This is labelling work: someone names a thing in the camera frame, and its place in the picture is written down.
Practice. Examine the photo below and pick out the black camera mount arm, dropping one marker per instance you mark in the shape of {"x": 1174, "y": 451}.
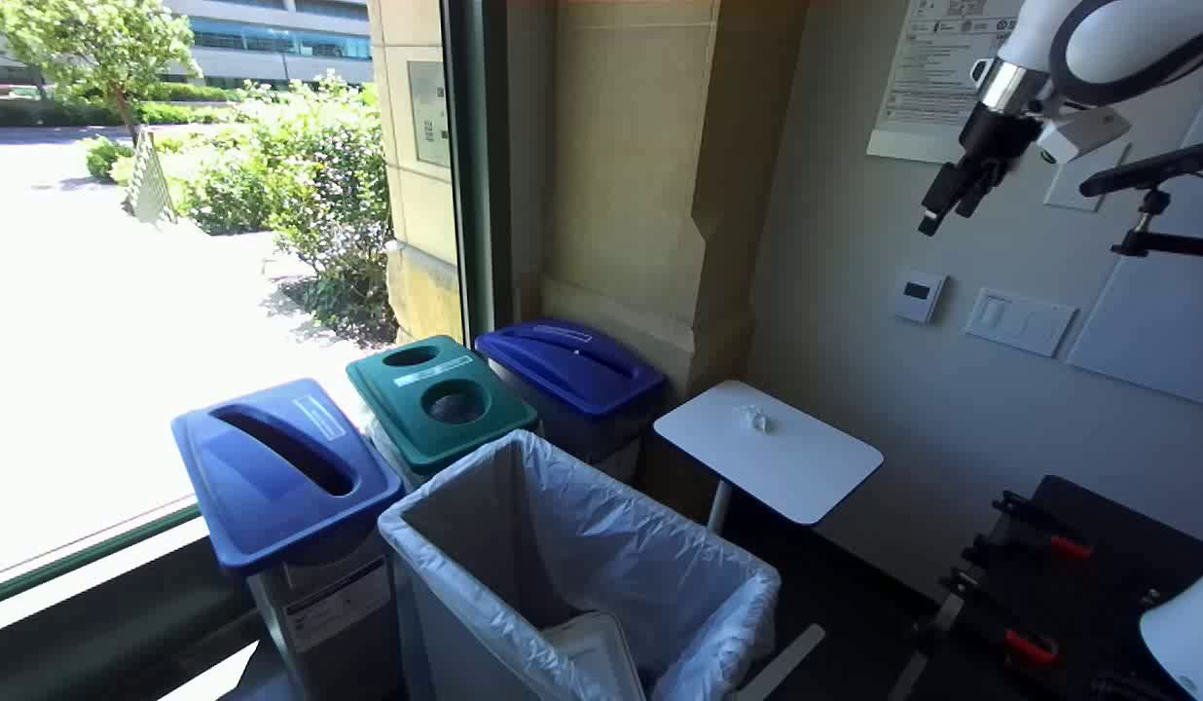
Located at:
{"x": 1145, "y": 177}

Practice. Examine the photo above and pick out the white wall thermostat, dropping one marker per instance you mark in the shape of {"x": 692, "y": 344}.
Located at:
{"x": 922, "y": 299}

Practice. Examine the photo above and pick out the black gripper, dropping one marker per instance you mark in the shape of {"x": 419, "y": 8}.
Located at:
{"x": 992, "y": 146}

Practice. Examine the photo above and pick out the white wall switch plate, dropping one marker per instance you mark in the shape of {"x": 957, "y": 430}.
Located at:
{"x": 1021, "y": 321}

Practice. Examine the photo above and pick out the open grey waste bin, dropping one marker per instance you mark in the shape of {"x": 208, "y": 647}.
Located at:
{"x": 495, "y": 533}

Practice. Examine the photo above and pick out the white wall poster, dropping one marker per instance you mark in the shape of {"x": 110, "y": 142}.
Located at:
{"x": 927, "y": 86}

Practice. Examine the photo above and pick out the small white side table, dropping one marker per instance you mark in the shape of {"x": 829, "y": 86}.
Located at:
{"x": 769, "y": 451}

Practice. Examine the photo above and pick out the white plastic bin liner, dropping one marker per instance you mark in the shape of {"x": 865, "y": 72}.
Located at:
{"x": 704, "y": 609}

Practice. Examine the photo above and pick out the black cart with clamps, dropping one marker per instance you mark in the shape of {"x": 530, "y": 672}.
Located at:
{"x": 1045, "y": 607}

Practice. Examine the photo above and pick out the rear blue lid bin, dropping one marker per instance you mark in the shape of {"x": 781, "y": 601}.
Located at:
{"x": 589, "y": 391}

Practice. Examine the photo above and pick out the green round-hole lid bin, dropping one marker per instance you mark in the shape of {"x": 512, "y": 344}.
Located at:
{"x": 436, "y": 403}

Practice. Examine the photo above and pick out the front blue slot-lid bin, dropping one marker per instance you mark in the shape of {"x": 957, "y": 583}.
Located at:
{"x": 289, "y": 496}

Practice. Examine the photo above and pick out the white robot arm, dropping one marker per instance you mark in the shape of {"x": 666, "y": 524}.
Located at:
{"x": 1056, "y": 83}

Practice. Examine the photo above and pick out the white panel on wall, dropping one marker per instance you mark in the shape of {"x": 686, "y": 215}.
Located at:
{"x": 1145, "y": 324}

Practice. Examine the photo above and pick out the white rounded object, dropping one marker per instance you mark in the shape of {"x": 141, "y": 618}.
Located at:
{"x": 1174, "y": 636}

